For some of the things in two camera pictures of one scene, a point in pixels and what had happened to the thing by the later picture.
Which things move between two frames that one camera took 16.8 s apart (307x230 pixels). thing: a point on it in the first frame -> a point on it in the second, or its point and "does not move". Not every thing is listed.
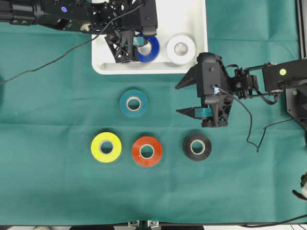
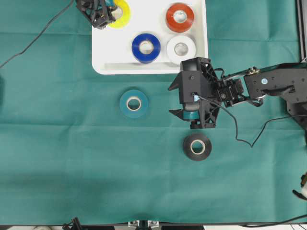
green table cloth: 77,148 does not move
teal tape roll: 127,97 does not move
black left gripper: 120,43 -> 99,13
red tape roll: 147,151 -> 183,27
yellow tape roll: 106,147 -> 121,15
